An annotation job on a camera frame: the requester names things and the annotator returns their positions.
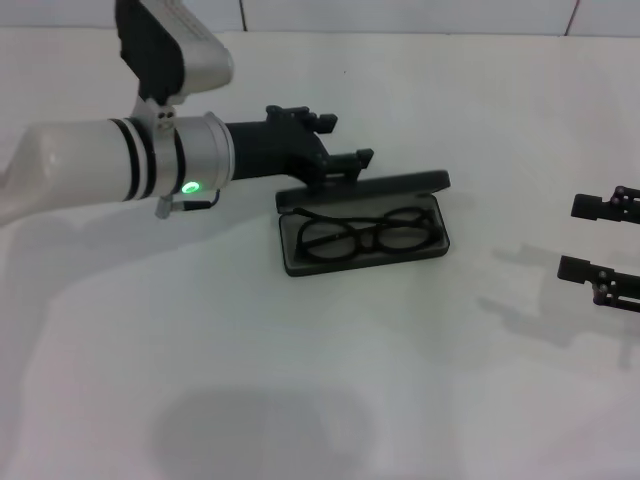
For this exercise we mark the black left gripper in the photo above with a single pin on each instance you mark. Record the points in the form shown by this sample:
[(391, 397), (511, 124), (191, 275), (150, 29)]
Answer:
[(270, 150)]

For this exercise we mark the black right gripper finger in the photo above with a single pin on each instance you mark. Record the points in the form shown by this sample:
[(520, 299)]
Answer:
[(595, 277), (600, 206)]

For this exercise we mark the black framed glasses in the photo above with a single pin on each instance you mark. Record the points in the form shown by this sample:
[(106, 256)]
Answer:
[(370, 239)]

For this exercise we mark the black glasses case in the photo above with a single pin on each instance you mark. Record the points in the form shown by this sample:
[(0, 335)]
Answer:
[(320, 265)]

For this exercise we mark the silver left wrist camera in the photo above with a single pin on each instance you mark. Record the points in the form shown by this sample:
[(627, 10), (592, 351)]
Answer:
[(170, 55)]

